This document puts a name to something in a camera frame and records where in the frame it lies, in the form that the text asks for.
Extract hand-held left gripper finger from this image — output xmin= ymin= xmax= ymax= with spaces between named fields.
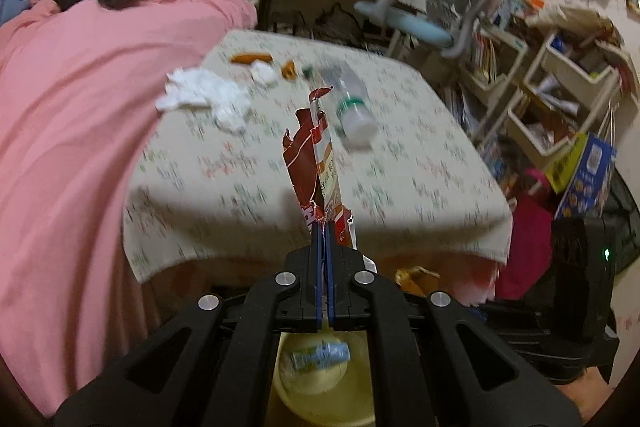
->
xmin=54 ymin=219 xmax=326 ymax=427
xmin=324 ymin=224 xmax=583 ymax=427

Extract red snack wrapper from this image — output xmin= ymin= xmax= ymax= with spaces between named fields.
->
xmin=281 ymin=88 xmax=358 ymax=253

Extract yellow plastic bin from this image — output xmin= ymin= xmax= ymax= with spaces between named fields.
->
xmin=265 ymin=329 xmax=378 ymax=427

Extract small white tissue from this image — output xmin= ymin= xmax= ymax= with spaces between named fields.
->
xmin=250 ymin=61 xmax=280 ymax=86

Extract blue crumpled wrapper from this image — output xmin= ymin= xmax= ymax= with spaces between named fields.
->
xmin=287 ymin=341 xmax=351 ymax=370

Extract yellow snack bag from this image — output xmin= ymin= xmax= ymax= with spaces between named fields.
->
xmin=395 ymin=266 xmax=441 ymax=298

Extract floral tablecloth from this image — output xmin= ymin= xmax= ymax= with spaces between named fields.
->
xmin=122 ymin=29 xmax=513 ymax=285

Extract clear plastic bottle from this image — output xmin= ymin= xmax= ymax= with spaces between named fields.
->
xmin=320 ymin=67 xmax=378 ymax=145

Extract pink bag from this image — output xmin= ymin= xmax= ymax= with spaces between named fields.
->
xmin=495 ymin=167 xmax=556 ymax=300

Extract large crumpled white tissue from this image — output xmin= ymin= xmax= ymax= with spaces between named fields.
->
xmin=155 ymin=68 xmax=251 ymax=134

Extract long orange peel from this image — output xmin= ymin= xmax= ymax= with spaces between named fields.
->
xmin=230 ymin=52 xmax=273 ymax=65

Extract dark bag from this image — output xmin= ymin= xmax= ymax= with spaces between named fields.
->
xmin=315 ymin=2 xmax=365 ymax=42

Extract black device with green light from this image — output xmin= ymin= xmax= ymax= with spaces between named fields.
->
xmin=480 ymin=207 xmax=632 ymax=383

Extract pink blanket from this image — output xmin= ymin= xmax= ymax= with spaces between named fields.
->
xmin=0 ymin=0 xmax=258 ymax=418

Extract blue and yellow box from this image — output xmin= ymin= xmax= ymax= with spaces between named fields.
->
xmin=545 ymin=132 xmax=618 ymax=220

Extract white storage shelf unit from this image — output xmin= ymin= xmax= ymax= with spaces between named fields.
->
xmin=460 ymin=19 xmax=640 ymax=168

